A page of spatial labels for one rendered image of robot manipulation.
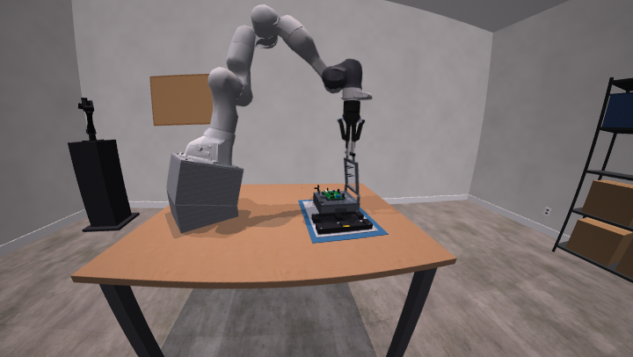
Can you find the green circuit board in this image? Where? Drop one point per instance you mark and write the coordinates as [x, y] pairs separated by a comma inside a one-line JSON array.
[[332, 194]]

